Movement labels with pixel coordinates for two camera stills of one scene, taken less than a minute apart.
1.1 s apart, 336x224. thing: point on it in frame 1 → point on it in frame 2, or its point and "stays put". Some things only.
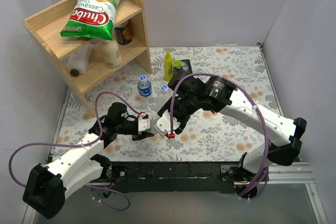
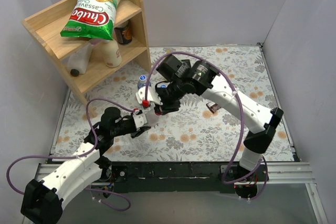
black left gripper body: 134,127 stays put
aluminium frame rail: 297,173 stays put
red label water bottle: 153,129 → 152,118
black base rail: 187,177 stays put
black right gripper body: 175,114 → 168,105
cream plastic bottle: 112,55 stays put
